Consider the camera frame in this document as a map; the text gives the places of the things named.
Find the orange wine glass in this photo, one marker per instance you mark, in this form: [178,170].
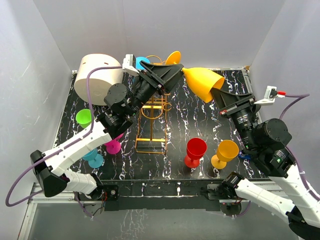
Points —
[226,152]
[201,80]

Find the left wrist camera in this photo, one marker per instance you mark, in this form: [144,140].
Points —
[129,65]

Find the white cylindrical container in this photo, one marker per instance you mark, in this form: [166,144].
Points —
[100,81]

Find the blue handled tool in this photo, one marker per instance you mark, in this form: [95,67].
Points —
[244,155]

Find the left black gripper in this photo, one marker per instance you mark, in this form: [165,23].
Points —
[162,78]

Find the magenta wine glass front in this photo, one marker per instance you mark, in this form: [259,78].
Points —
[113,147]

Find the gold wire glass rack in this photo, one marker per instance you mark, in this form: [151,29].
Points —
[151,137]

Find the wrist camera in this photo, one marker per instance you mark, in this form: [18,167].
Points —
[270,95]
[129,65]

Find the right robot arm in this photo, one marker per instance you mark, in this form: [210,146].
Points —
[266,144]

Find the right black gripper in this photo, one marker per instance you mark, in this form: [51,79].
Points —
[225,100]

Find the green wine glass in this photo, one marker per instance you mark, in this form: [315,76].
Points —
[84,118]

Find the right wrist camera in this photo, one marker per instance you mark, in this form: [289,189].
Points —
[270,95]

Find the red wine glass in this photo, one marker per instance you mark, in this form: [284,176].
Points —
[195,150]

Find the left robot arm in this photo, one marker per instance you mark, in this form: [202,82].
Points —
[51,168]

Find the blue wine glass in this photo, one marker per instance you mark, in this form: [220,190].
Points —
[94,159]
[137,65]

